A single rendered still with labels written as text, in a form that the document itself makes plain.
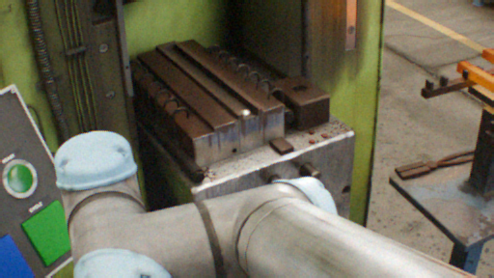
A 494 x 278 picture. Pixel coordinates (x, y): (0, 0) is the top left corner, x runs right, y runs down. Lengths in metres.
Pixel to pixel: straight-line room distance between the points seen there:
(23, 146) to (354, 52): 0.85
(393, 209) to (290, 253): 2.17
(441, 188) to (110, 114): 0.79
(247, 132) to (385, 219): 1.38
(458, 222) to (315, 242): 1.03
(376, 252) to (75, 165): 0.30
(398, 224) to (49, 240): 1.78
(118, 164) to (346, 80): 1.01
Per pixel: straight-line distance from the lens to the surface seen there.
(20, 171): 0.88
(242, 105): 1.19
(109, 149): 0.52
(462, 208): 1.40
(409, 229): 2.43
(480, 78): 1.38
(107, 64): 1.13
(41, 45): 1.06
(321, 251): 0.33
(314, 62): 1.37
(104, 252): 0.44
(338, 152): 1.24
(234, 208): 0.47
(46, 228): 0.89
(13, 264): 0.87
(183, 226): 0.46
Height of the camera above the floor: 1.56
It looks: 33 degrees down
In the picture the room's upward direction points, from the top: 2 degrees counter-clockwise
